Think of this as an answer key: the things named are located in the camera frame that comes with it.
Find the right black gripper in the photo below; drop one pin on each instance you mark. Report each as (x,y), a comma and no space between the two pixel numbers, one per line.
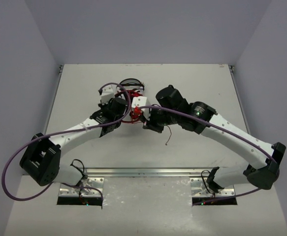
(149,124)

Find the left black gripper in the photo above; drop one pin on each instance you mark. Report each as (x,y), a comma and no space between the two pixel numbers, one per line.
(123,91)

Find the red black headphones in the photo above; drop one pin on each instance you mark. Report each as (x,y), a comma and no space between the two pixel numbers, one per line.
(133,116)

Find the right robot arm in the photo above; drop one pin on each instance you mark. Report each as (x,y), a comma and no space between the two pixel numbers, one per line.
(261,167)

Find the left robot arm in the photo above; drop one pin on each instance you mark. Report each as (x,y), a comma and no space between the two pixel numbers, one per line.
(42,159)

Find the white black headphones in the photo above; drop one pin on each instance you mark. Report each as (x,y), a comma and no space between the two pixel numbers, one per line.
(133,84)

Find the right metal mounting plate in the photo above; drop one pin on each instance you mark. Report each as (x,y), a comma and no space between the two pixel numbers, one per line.
(198,190)

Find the metal mounting plate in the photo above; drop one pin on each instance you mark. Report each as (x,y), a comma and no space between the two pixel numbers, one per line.
(95,185)
(198,190)

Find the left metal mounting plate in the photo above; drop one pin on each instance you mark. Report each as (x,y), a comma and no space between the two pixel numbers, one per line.
(95,185)

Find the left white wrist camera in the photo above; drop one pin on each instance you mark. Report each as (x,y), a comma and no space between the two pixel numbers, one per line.
(106,94)

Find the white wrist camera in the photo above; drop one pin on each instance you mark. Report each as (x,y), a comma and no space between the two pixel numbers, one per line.
(137,107)
(106,94)

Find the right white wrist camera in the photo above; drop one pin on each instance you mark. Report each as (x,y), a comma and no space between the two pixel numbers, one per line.
(137,107)

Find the aluminium table rail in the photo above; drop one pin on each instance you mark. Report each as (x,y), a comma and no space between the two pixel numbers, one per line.
(146,172)

